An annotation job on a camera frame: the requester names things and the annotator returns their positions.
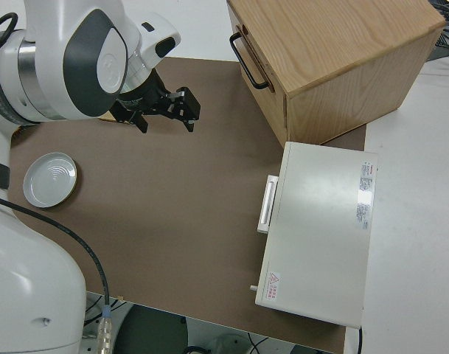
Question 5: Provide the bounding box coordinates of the light wooden box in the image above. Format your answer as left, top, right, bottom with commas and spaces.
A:
226, 0, 447, 145

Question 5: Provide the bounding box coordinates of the black round pedestal base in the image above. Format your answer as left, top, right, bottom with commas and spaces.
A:
113, 305, 190, 354

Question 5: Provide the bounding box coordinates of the black cable with metal plug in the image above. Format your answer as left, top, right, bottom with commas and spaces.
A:
0, 193, 115, 354

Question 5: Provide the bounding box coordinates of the black metal box handle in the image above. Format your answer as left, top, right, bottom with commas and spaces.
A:
229, 31, 271, 91

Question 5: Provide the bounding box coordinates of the brown table mat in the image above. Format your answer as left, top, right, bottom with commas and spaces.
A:
8, 56, 369, 354

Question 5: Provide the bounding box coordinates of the gray round plate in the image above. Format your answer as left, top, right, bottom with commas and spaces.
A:
22, 151, 80, 209

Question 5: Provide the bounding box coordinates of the white toaster oven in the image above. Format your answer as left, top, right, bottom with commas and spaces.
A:
248, 140, 380, 329

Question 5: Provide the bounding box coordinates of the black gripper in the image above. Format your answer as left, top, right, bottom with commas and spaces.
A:
111, 69, 202, 135

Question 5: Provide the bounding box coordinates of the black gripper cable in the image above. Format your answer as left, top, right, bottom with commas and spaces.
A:
0, 11, 19, 49

